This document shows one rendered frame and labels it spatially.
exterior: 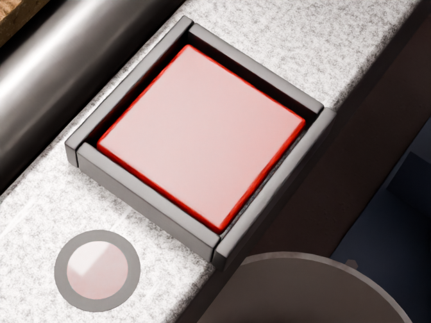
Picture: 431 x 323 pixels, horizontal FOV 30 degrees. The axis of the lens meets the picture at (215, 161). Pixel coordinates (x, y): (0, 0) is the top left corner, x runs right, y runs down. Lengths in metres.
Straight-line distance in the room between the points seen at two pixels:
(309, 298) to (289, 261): 0.11
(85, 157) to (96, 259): 0.04
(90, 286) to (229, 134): 0.08
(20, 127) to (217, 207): 0.09
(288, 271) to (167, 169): 0.64
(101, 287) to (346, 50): 0.15
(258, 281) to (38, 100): 0.65
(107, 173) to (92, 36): 0.07
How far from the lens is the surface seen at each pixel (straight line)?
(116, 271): 0.30
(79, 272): 0.30
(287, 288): 0.98
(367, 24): 0.37
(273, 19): 0.36
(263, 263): 0.90
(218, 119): 0.31
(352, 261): 1.29
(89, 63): 0.35
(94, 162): 0.30
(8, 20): 0.34
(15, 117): 0.33
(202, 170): 0.30
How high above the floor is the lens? 1.20
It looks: 64 degrees down
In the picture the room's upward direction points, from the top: 10 degrees clockwise
